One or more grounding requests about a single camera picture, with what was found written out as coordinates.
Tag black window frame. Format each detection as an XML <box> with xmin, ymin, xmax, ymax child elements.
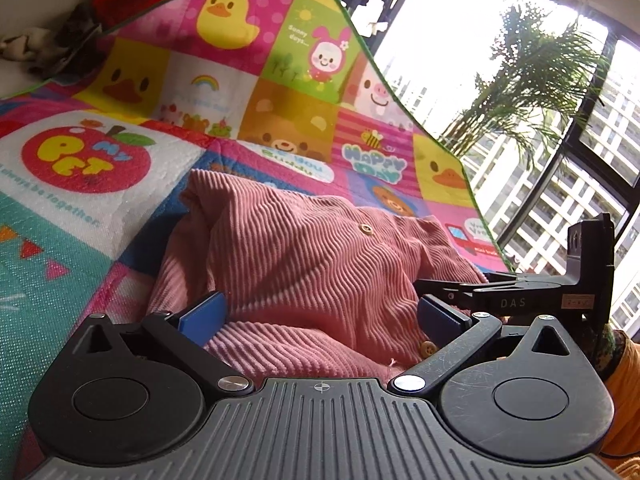
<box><xmin>492</xmin><ymin>30</ymin><xmax>640</xmax><ymax>341</ymax></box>

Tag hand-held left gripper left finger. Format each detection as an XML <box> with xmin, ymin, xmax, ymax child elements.
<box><xmin>70</xmin><ymin>291</ymin><xmax>256</xmax><ymax>397</ymax></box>

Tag person's orange clothing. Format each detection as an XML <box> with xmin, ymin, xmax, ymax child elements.
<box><xmin>597</xmin><ymin>327</ymin><xmax>640</xmax><ymax>480</ymax></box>

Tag brown stuffed toy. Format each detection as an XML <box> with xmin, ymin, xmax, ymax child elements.
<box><xmin>0</xmin><ymin>15</ymin><xmax>108</xmax><ymax>81</ymax></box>

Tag pink ribbed child's garment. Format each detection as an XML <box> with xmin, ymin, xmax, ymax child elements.
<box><xmin>147</xmin><ymin>169</ymin><xmax>490</xmax><ymax>378</ymax></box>

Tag colourful cartoon play mat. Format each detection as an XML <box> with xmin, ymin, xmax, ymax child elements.
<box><xmin>0</xmin><ymin>0</ymin><xmax>517</xmax><ymax>480</ymax></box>

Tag tall green palm plant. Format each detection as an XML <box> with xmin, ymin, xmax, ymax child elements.
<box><xmin>440</xmin><ymin>2</ymin><xmax>613</xmax><ymax>171</ymax></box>

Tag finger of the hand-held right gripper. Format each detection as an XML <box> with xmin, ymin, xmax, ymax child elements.
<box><xmin>414</xmin><ymin>278</ymin><xmax>571</xmax><ymax>313</ymax></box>
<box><xmin>482</xmin><ymin>270</ymin><xmax>570</xmax><ymax>286</ymax></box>

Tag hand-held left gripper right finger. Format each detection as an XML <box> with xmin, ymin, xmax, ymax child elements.
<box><xmin>392</xmin><ymin>294</ymin><xmax>578</xmax><ymax>395</ymax></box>

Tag white sofa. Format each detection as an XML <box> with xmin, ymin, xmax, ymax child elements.
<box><xmin>0</xmin><ymin>0</ymin><xmax>101</xmax><ymax>98</ymax></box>

